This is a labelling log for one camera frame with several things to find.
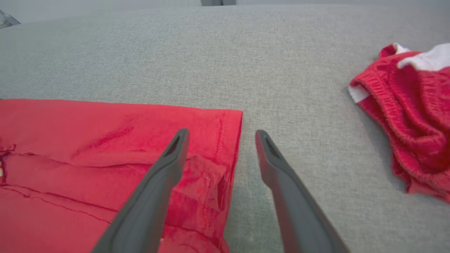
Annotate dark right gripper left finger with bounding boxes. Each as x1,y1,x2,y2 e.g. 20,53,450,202
91,128,190,253

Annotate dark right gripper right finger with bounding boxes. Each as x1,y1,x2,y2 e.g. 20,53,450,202
255,130,350,253

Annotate red shirt white striped trim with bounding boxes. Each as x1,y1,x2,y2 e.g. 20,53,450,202
0,99,244,253

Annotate red shorts white side stripe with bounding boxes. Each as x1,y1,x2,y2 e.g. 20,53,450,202
348,43,450,204

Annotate grey framed dark panel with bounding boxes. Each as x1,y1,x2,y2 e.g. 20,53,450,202
0,10,21,29

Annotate grey metal wall post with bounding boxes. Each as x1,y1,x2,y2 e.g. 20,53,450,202
200,0,237,7

